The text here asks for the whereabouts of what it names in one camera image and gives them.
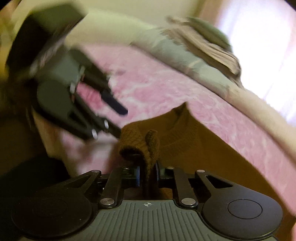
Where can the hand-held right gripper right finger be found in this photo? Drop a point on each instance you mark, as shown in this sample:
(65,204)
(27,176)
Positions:
(158,173)

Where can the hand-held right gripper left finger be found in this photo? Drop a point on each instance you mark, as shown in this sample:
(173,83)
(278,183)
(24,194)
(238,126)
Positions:
(138,177)

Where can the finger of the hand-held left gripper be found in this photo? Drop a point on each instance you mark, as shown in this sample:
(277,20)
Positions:
(97,125)
(101,88)

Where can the brown garment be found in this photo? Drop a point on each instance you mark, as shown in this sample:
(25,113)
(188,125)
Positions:
(185,139)

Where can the pink floral blanket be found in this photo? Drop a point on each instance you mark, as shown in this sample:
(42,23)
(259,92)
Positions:
(161,83)

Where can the grey textured pillow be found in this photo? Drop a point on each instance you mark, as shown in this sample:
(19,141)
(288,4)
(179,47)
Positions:
(180,55)

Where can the beige folded blanket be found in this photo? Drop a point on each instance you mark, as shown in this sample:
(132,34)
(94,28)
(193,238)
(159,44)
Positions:
(203,44)

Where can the green cushion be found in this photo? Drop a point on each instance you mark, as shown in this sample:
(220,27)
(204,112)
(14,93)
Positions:
(210,30)

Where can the pale pink curtain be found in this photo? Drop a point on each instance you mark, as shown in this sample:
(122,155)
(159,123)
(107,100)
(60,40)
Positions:
(261,46)

